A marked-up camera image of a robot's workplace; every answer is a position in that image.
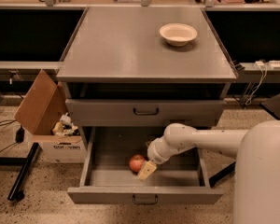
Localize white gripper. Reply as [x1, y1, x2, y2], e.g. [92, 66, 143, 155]
[137, 137, 180, 180]

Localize red apple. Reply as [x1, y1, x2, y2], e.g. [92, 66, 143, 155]
[129, 154, 146, 173]

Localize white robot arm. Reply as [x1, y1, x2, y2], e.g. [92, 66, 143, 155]
[138, 120, 280, 224]

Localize open grey middle drawer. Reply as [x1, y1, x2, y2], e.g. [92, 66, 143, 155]
[67, 127, 223, 205]

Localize closed grey top drawer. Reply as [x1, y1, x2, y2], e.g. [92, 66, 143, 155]
[65, 99, 223, 127]

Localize grey drawer cabinet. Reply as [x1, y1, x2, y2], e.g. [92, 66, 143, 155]
[57, 6, 236, 141]

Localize open cardboard box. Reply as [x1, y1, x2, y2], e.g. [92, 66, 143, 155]
[15, 70, 87, 163]

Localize white paper bowl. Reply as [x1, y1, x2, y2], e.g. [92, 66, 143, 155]
[160, 23, 198, 47]

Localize white power strip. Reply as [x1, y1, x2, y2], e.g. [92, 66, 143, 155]
[269, 61, 280, 69]

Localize black frame right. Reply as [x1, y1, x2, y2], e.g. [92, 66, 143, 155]
[209, 162, 236, 188]

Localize black power adapter with cable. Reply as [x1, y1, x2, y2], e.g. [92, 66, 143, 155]
[0, 119, 25, 153]

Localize black table leg frame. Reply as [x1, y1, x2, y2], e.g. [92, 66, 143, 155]
[0, 143, 39, 202]

